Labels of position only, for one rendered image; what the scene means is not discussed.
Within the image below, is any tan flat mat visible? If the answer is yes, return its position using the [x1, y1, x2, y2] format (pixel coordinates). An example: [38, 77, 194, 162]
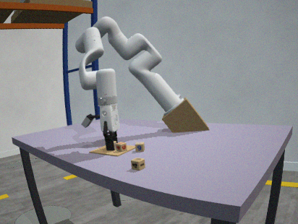
[90, 145, 135, 157]

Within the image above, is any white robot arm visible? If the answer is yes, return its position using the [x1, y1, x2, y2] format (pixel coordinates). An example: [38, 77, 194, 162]
[75, 17, 184, 115]

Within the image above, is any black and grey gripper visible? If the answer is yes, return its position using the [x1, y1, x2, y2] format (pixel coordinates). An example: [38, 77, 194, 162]
[98, 103, 120, 150]

